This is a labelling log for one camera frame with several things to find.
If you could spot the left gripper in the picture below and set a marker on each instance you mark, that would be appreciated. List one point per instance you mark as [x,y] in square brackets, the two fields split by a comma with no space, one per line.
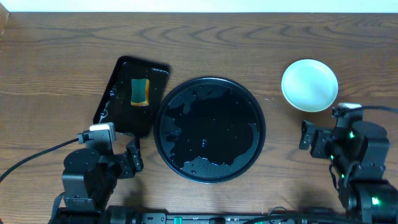
[127,163]

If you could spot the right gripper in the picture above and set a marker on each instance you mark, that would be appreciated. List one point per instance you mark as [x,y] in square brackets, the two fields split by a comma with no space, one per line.
[323,137]

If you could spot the mint plate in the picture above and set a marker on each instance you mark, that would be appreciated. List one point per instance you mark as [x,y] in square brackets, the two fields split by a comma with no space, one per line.
[309,85]

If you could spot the orange sponge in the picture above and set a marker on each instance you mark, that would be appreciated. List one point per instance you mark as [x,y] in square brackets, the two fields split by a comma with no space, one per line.
[140,92]

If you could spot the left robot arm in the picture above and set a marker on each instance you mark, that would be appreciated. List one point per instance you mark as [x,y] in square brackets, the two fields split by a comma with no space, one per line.
[90,176]

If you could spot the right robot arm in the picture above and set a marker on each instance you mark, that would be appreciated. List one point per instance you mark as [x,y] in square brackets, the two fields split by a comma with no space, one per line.
[358,153]

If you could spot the rectangular black tray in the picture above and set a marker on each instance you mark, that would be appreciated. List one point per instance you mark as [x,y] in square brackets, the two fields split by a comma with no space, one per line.
[115,105]

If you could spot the round black tray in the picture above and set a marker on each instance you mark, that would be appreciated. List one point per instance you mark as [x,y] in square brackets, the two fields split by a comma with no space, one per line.
[210,129]

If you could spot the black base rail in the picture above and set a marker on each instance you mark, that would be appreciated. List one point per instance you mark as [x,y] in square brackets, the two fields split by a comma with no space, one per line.
[162,218]

